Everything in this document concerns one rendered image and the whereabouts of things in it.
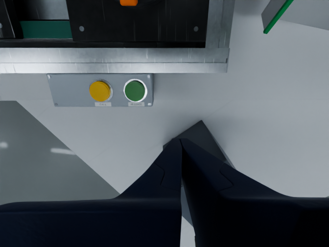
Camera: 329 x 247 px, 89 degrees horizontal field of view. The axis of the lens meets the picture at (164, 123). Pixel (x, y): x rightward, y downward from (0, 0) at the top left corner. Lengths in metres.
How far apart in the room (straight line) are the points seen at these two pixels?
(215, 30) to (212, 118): 0.23
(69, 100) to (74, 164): 1.42
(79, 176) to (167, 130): 1.46
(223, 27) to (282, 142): 0.40
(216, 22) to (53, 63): 0.32
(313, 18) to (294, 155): 0.41
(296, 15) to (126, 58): 0.30
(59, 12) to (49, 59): 0.09
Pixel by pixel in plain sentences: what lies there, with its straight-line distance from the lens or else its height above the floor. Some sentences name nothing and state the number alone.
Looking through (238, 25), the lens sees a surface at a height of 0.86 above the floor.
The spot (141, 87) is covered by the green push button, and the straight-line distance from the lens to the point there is 0.34.
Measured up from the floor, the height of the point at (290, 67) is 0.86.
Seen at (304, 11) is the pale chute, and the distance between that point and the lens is 0.38.
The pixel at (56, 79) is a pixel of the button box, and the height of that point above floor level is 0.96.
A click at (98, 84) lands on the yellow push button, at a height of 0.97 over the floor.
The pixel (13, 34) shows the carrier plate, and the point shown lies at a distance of 0.43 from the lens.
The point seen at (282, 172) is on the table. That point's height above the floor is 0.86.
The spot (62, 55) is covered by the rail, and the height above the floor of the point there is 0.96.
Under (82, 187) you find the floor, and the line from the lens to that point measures 1.94.
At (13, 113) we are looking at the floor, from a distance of 1.83.
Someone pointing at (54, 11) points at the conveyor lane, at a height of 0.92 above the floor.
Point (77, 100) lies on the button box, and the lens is 0.40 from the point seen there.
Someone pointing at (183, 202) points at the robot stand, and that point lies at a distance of 0.36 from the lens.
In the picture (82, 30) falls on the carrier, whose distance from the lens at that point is 0.36.
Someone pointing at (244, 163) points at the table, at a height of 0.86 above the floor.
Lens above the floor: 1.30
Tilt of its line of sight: 68 degrees down
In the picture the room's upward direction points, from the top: 178 degrees clockwise
